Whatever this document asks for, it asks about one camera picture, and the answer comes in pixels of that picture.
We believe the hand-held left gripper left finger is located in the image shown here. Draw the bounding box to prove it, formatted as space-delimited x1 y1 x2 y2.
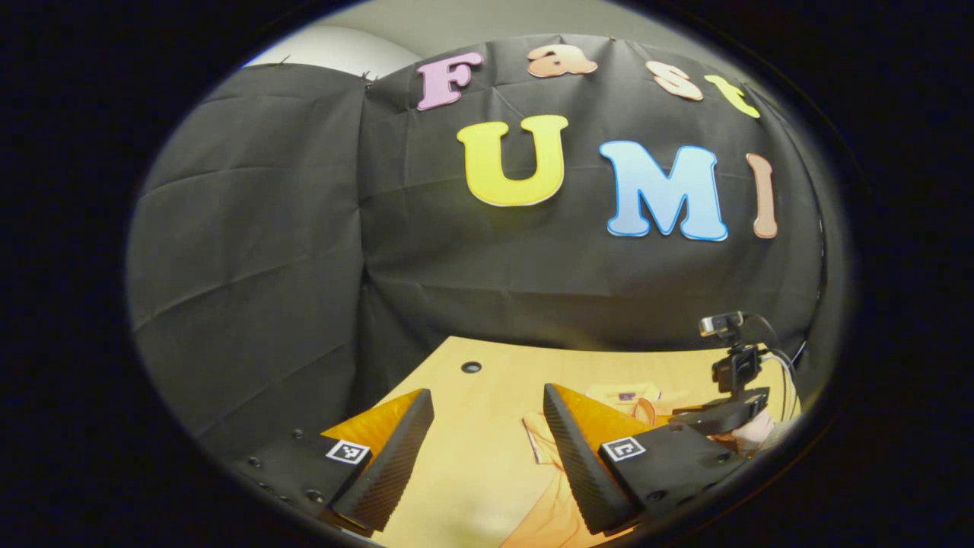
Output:
232 388 436 540

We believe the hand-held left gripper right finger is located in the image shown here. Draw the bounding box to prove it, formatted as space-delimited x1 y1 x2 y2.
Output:
542 383 753 537

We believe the thin gripper cable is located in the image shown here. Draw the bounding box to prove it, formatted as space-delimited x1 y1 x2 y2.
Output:
744 312 807 423

